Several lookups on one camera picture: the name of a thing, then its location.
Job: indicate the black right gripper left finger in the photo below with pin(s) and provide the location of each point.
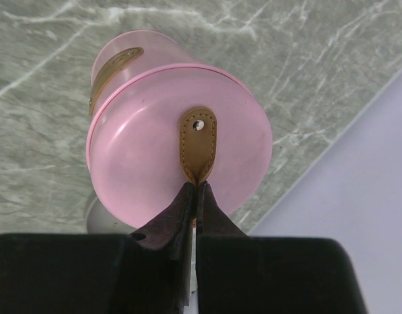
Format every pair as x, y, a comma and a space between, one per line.
147, 271

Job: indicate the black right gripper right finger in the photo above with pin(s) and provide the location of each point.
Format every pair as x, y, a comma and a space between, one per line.
237, 273

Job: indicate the pink round lid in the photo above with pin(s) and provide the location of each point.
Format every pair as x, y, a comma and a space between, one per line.
137, 141

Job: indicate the pink cup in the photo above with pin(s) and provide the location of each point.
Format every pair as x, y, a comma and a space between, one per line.
128, 56

